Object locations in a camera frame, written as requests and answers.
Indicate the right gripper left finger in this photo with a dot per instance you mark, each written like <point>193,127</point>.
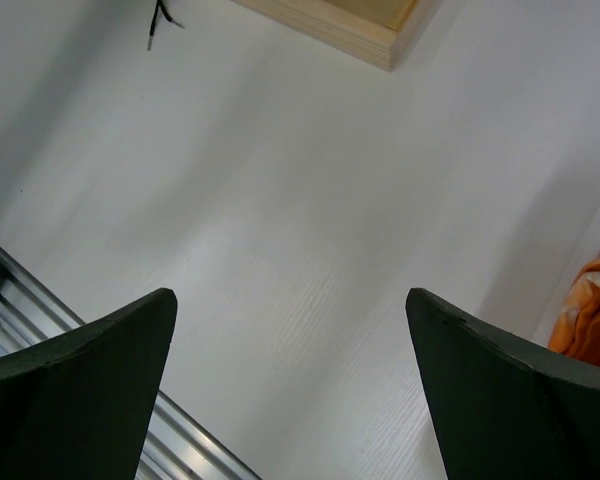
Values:
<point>78,405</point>

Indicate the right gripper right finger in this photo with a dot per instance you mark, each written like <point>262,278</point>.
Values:
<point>501,406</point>

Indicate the black trousers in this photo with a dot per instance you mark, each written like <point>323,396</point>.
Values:
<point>160,11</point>

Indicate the orange white cloth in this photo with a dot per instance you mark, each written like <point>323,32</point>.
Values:
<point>576,332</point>

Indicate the wooden clothes rack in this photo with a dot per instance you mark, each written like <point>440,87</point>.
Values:
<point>376,32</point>

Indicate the aluminium mounting rail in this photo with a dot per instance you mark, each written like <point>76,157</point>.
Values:
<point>176,446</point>

